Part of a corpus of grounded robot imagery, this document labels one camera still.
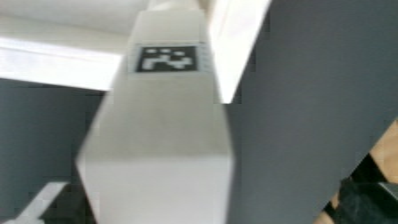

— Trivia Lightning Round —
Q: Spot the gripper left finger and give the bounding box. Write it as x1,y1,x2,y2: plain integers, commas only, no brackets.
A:
0,182,84,224

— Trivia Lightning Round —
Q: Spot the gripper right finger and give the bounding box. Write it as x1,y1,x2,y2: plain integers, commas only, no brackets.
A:
324,155,398,224

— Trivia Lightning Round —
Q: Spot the white desk tabletop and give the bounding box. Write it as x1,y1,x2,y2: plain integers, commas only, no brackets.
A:
0,0,273,102

